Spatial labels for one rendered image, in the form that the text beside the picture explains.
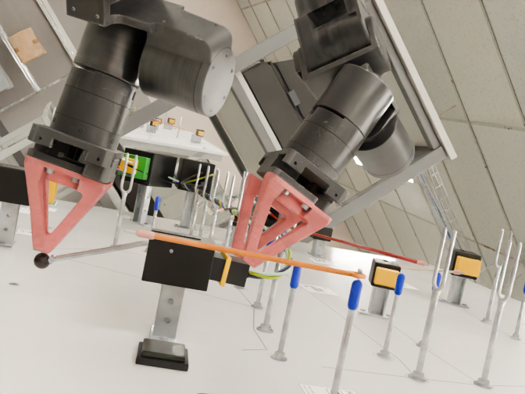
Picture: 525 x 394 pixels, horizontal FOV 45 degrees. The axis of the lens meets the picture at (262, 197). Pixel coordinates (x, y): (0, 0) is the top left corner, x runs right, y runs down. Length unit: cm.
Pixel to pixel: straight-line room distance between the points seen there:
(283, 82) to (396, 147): 102
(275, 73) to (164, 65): 113
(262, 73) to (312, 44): 98
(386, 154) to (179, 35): 25
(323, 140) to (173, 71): 15
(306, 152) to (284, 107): 106
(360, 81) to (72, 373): 34
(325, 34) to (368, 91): 9
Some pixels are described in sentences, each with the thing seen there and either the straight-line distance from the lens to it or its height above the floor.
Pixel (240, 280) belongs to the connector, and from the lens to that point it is 55.
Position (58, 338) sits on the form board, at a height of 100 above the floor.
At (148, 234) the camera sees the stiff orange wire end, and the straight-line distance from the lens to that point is 44.
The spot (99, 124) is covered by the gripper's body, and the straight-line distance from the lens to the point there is 53.
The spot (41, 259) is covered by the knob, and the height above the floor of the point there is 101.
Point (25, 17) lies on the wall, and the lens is 804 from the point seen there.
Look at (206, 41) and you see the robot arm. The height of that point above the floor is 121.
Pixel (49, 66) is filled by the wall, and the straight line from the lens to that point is 801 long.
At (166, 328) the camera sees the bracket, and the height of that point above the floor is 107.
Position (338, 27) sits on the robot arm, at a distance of 63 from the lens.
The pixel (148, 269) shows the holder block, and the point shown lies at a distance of 54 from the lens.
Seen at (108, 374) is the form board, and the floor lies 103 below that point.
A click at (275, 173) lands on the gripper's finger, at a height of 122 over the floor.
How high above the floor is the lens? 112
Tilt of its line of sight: 9 degrees up
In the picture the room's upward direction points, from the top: 59 degrees clockwise
